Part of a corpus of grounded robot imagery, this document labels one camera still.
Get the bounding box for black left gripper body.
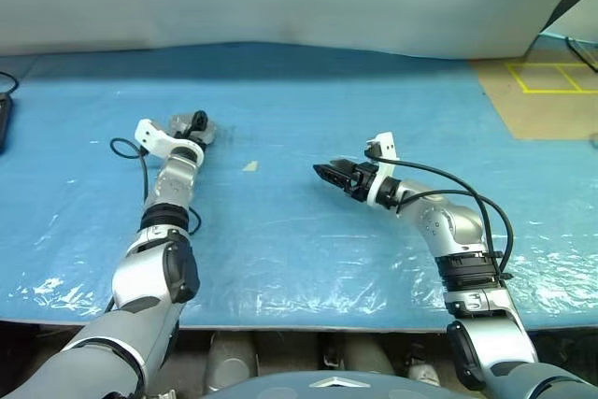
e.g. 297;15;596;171
176;130;209;147

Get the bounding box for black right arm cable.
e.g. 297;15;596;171
366;146;515;281

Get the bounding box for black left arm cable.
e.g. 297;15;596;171
109;137;203;235

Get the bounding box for grey rounded shape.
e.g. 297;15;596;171
205;331;259;391
339;335;398;376

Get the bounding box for silver motor lid circuit board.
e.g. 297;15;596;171
167;112;219;138

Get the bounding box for flat black device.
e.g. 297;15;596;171
0;93;15;156

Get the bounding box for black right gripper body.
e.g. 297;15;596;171
348;163;379;204

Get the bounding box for grey robot torso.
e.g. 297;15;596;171
200;368;473;399

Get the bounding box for thin black device cable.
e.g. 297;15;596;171
0;70;21;96

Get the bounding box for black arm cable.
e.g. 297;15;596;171
109;137;203;235
366;146;515;281

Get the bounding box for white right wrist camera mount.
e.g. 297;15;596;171
363;131;402;208

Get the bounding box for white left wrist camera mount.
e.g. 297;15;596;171
134;118;206;161

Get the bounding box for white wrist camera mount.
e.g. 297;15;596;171
363;131;402;208
134;118;206;161

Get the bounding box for silver motor housing copper coils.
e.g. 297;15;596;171
166;118;220;146

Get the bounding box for blue foam table mat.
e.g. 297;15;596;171
0;41;598;333

